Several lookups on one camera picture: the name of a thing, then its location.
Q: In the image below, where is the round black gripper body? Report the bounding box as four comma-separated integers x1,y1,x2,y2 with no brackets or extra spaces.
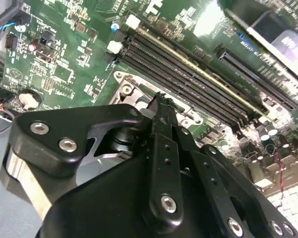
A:
34,155,224,238

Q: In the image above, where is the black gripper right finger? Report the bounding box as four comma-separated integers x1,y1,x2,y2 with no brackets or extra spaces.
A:
165,98,298,238

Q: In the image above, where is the metal socket cover frame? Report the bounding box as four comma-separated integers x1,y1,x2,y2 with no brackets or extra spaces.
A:
119,79,202,124

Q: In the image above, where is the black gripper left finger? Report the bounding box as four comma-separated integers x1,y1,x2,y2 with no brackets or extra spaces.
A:
0,91,185,228

